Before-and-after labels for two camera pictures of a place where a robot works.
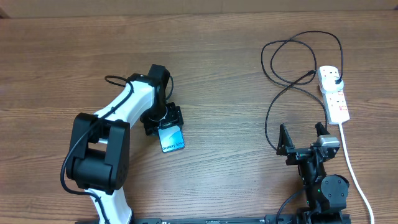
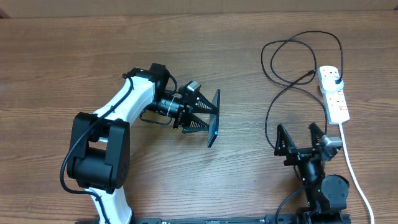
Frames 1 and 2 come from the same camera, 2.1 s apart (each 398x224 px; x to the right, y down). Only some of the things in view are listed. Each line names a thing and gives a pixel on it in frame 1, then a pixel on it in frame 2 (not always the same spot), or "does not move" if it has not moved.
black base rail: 282,219 does not move
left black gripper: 175,117 -> 185,116
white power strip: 336,102 does not move
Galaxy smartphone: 171,138 -> 213,129
